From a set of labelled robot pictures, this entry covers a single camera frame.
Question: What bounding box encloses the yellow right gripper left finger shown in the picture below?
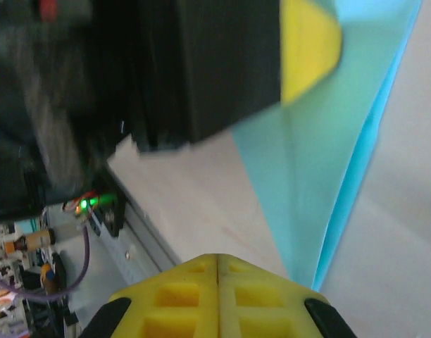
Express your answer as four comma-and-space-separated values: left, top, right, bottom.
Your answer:
80, 253, 220, 338

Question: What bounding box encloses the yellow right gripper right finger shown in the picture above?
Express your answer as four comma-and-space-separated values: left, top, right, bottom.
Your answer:
219, 253, 357, 338

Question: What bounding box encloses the black circuit board green light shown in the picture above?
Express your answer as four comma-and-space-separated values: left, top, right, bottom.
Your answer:
62, 192, 118, 226

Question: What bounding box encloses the brown bottle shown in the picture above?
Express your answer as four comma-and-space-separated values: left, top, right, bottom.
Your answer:
4, 227, 57, 254

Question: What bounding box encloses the long aluminium base rail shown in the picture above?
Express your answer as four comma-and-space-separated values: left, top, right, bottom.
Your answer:
106, 196, 188, 293

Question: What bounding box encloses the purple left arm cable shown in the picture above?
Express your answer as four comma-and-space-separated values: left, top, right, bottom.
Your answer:
0, 225, 92, 302

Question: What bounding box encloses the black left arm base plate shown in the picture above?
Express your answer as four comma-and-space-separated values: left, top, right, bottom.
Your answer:
92, 175, 127, 240

